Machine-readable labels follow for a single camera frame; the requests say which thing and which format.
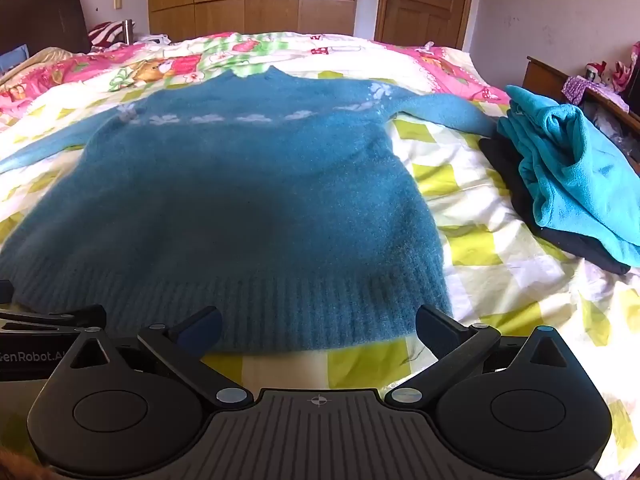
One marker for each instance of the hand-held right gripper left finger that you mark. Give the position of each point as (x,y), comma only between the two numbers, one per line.
(200,334)

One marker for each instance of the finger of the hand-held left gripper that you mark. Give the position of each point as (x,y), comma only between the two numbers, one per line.
(60,317)
(5,292)

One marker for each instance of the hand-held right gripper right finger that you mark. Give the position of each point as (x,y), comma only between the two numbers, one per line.
(429,327)

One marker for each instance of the teal towel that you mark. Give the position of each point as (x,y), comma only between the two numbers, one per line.
(250,185)

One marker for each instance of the printed checkered blanket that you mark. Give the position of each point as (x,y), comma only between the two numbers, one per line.
(500,270)

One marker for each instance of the black folded garment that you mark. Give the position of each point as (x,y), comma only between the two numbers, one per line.
(502,170)

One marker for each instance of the turquoise fleece garment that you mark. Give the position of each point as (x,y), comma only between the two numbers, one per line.
(565,160)

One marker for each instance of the blue pillow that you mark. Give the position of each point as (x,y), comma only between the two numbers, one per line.
(14,59)

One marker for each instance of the wooden bedside cabinet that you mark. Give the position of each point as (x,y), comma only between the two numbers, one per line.
(542,77)

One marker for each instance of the striped cloth on headboard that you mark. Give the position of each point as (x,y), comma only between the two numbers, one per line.
(107,32)

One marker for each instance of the dark wooden headboard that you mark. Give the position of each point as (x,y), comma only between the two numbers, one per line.
(45,15)

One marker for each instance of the purple patterned cloth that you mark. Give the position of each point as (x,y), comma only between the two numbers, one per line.
(577,89)

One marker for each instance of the metal flask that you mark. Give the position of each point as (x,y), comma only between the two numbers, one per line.
(129,31)

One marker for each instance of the white cloth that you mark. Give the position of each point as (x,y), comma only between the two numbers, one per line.
(152,39)

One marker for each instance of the small plush toy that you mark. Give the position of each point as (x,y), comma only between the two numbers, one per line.
(596,72)

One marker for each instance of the wooden door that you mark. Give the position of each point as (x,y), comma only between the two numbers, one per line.
(425,10)

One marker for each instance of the pink plush toy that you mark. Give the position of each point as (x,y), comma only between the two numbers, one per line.
(629,67)

